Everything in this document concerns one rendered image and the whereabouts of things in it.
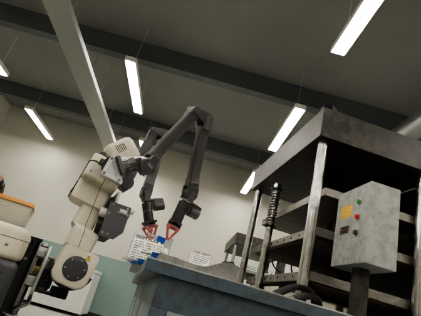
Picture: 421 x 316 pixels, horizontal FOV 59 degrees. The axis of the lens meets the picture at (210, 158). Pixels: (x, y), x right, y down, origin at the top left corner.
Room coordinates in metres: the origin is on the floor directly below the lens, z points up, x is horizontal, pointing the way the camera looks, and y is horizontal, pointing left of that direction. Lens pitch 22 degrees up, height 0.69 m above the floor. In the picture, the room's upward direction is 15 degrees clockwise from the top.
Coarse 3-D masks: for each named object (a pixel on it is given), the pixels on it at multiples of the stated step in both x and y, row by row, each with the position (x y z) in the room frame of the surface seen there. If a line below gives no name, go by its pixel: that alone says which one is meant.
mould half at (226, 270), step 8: (160, 256) 1.75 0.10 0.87; (168, 256) 1.76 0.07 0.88; (184, 264) 1.77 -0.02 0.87; (192, 264) 1.77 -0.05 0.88; (216, 264) 1.79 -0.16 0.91; (224, 264) 1.79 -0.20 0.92; (232, 264) 1.79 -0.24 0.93; (208, 272) 1.78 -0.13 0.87; (216, 272) 1.79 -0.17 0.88; (224, 272) 1.79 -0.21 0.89; (232, 272) 1.80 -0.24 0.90; (232, 280) 1.80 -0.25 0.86
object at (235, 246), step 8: (232, 240) 6.54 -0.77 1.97; (240, 240) 6.21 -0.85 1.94; (256, 240) 6.21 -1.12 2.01; (232, 248) 6.83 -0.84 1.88; (240, 248) 6.63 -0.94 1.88; (232, 256) 6.33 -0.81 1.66; (240, 256) 7.50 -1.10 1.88; (256, 256) 6.99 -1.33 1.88; (280, 264) 6.21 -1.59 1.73; (248, 272) 6.31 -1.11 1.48; (256, 272) 6.12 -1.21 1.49
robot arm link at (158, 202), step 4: (144, 192) 2.04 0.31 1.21; (148, 192) 2.04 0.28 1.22; (144, 196) 2.04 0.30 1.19; (148, 196) 2.05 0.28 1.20; (144, 200) 2.06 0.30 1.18; (148, 200) 2.07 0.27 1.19; (152, 200) 2.10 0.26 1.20; (156, 200) 2.08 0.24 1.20; (160, 200) 2.09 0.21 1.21; (156, 204) 2.08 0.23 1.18; (160, 204) 2.08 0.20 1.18; (164, 204) 2.09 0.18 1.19; (156, 208) 2.08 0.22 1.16; (160, 208) 2.09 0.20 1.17; (164, 208) 2.10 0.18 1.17
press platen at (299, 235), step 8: (320, 232) 2.03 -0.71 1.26; (328, 232) 2.03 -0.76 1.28; (280, 240) 2.52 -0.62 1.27; (288, 240) 2.38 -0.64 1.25; (296, 240) 2.27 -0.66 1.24; (328, 240) 2.06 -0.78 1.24; (256, 248) 3.02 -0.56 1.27; (272, 248) 2.71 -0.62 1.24; (400, 256) 2.09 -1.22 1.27; (408, 256) 2.10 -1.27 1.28; (408, 264) 2.10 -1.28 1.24
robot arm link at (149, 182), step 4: (164, 132) 2.02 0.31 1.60; (160, 160) 2.06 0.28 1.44; (156, 172) 2.06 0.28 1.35; (148, 176) 2.05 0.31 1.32; (152, 176) 2.05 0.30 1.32; (156, 176) 2.06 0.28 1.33; (148, 180) 2.05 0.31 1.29; (152, 180) 2.05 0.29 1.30; (144, 184) 2.05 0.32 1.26; (148, 184) 2.04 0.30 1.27; (152, 184) 2.05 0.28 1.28; (144, 188) 2.04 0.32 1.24; (148, 188) 2.05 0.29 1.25; (152, 188) 2.06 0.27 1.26; (140, 192) 2.07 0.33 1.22; (140, 196) 2.08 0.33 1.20
